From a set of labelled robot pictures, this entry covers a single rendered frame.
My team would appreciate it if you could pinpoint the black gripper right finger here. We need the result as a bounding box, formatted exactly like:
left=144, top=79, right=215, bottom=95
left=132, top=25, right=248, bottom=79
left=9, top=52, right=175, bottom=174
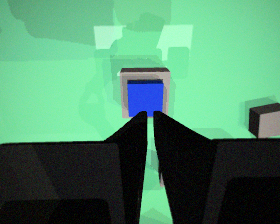
left=153, top=111, right=280, bottom=224

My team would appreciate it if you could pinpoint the blue button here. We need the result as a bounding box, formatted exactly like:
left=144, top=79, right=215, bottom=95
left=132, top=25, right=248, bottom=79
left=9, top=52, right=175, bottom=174
left=119, top=67, right=171, bottom=119

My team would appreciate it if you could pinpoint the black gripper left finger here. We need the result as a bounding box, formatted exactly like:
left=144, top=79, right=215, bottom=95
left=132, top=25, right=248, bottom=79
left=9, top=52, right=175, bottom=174
left=0, top=111, right=148, bottom=224

